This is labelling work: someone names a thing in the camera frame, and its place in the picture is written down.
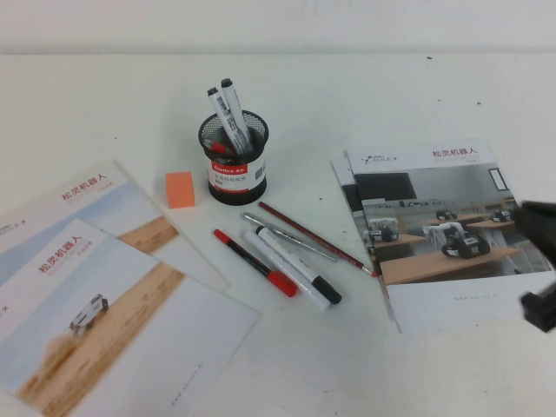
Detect dark red pencil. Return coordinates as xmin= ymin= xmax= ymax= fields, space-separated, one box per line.
xmin=257 ymin=201 xmax=380 ymax=278

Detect black mesh pen holder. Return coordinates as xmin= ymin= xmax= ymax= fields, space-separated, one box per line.
xmin=198 ymin=110 xmax=270 ymax=205

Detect desert robot brochure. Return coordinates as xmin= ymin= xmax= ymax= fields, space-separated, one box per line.
xmin=0 ymin=216 xmax=261 ymax=417
xmin=0 ymin=159 xmax=232 ymax=293

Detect classroom robot brochure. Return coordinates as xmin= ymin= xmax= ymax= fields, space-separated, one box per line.
xmin=346 ymin=138 xmax=556 ymax=334
xmin=329 ymin=157 xmax=403 ymax=334

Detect silver metal pen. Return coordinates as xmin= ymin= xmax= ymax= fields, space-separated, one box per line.
xmin=242 ymin=211 xmax=338 ymax=262

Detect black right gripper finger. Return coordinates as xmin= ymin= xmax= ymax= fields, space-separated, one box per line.
xmin=520 ymin=281 xmax=556 ymax=334
xmin=516 ymin=199 xmax=556 ymax=261

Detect orange rectangular block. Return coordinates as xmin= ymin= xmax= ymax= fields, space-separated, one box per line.
xmin=165 ymin=170 xmax=196 ymax=210

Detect white whiteboard marker black cap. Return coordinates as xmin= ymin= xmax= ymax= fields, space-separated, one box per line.
xmin=220 ymin=76 xmax=252 ymax=154

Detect black pen red caps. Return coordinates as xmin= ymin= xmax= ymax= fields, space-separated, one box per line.
xmin=212 ymin=228 xmax=300 ymax=298

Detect white marker with barcode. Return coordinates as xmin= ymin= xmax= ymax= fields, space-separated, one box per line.
xmin=206 ymin=86 xmax=244 ymax=156

